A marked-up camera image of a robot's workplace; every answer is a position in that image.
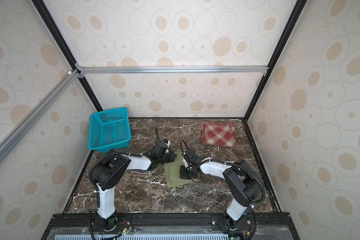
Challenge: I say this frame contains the olive green skirt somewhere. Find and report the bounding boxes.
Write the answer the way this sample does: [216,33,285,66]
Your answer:
[164,152,192,189]

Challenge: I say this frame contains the red plaid skirt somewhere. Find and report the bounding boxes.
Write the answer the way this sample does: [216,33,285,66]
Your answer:
[201,121,237,148]

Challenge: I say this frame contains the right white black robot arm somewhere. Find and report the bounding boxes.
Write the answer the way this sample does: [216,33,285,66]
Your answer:
[180,140,266,223]

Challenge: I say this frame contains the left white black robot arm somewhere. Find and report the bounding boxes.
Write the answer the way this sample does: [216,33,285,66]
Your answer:
[89,128,176,220]

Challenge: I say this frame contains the teal plastic basket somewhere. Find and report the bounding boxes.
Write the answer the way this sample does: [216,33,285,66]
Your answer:
[88,107,131,153]

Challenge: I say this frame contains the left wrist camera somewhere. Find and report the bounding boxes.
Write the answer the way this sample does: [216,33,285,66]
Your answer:
[162,139,171,148]

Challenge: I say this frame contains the horizontal aluminium back rail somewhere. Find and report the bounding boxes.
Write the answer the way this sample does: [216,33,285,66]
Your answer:
[79,66,268,74]

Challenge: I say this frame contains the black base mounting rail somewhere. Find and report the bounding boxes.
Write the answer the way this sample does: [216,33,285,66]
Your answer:
[42,213,299,240]

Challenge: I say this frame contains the diagonal aluminium left rail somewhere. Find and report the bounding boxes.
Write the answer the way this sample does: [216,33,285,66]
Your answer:
[0,70,79,164]

